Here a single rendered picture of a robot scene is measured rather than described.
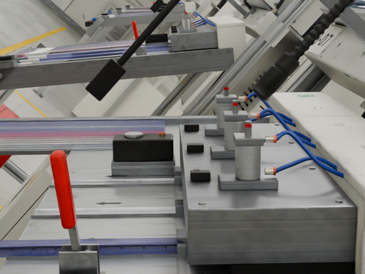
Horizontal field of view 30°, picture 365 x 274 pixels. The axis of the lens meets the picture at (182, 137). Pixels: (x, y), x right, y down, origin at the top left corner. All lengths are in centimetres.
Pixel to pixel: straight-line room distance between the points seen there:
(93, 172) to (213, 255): 36
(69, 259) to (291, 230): 18
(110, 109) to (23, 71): 328
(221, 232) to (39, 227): 22
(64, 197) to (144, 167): 33
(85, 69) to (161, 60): 21
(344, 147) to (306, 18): 130
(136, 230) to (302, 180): 17
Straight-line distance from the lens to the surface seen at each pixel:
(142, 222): 69
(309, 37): 60
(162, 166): 85
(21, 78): 198
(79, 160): 94
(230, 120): 68
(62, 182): 53
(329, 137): 70
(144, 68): 193
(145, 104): 524
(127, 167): 85
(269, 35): 190
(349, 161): 61
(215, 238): 55
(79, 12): 936
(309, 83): 121
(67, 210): 53
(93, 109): 528
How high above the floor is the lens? 123
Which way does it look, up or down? 8 degrees down
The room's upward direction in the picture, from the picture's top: 42 degrees clockwise
